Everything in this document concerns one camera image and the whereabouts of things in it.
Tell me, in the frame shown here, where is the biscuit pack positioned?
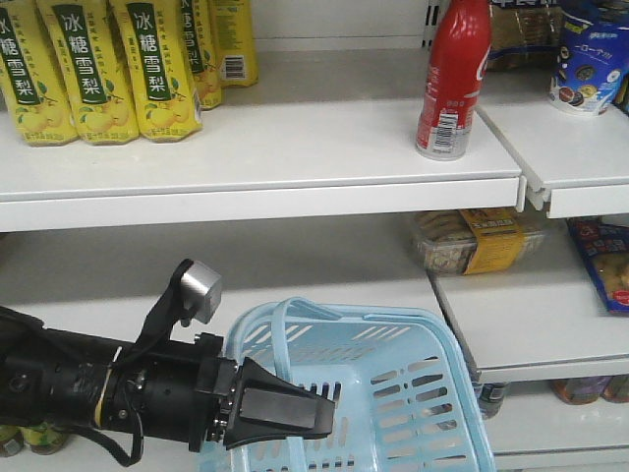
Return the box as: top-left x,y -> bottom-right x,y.
487,1 -> 562,71

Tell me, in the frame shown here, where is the red coke bottle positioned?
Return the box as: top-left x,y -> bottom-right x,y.
416,0 -> 491,161

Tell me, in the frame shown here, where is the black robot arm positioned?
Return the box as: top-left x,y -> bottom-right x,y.
1,308 -> 335,467

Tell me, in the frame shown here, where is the blue snack bag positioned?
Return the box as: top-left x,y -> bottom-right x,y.
567,217 -> 628,314

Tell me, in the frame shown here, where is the blue cookie cup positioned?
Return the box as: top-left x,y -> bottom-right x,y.
548,1 -> 628,117

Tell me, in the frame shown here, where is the clear biscuit box yellow label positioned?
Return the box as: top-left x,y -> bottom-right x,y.
410,207 -> 546,275

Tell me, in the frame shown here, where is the yellow pear drink bottle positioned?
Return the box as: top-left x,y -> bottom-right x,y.
1,1 -> 79,147
36,1 -> 140,145
110,1 -> 202,143
210,0 -> 258,88
181,0 -> 222,110

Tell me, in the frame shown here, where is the white metal shelf unit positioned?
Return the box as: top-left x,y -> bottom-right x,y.
1,1 -> 628,471

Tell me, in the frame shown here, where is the light blue plastic basket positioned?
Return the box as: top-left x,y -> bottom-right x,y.
198,298 -> 495,471

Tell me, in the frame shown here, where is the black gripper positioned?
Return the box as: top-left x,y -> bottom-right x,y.
102,332 -> 336,452

